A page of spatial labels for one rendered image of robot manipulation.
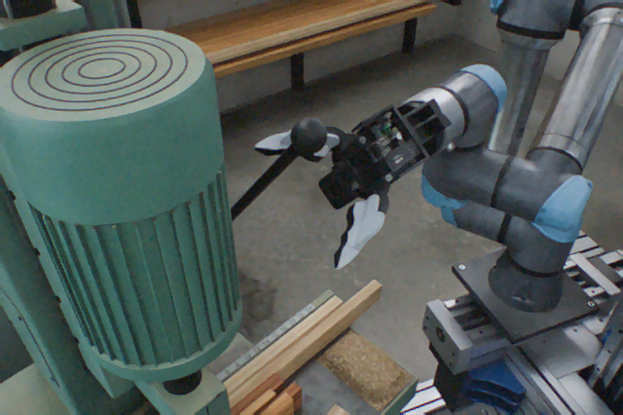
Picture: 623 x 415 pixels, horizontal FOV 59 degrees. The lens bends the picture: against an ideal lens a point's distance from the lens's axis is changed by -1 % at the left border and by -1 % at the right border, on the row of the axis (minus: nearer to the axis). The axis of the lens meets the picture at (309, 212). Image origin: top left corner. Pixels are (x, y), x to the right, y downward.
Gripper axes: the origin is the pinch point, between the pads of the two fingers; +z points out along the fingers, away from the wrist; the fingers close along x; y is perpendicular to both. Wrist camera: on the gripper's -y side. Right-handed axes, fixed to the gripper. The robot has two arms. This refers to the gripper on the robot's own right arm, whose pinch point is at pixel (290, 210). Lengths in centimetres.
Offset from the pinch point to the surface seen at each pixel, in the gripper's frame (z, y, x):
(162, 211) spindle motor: 14.3, 7.3, -4.9
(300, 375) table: -6.4, -37.5, 21.7
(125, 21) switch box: -3.6, -13.8, -33.6
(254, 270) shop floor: -70, -166, 3
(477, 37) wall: -344, -200, -48
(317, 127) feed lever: -1.5, 9.7, -4.6
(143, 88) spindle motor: 12.1, 12.3, -12.8
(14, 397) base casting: 29, -69, -2
